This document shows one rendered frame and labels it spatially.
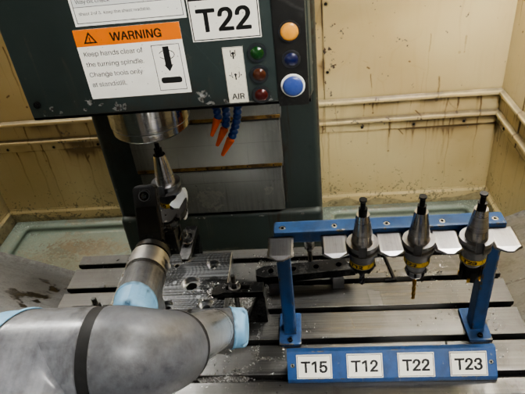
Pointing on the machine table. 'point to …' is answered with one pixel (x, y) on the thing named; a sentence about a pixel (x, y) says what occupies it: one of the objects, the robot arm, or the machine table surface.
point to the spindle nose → (148, 126)
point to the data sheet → (124, 11)
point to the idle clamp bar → (337, 269)
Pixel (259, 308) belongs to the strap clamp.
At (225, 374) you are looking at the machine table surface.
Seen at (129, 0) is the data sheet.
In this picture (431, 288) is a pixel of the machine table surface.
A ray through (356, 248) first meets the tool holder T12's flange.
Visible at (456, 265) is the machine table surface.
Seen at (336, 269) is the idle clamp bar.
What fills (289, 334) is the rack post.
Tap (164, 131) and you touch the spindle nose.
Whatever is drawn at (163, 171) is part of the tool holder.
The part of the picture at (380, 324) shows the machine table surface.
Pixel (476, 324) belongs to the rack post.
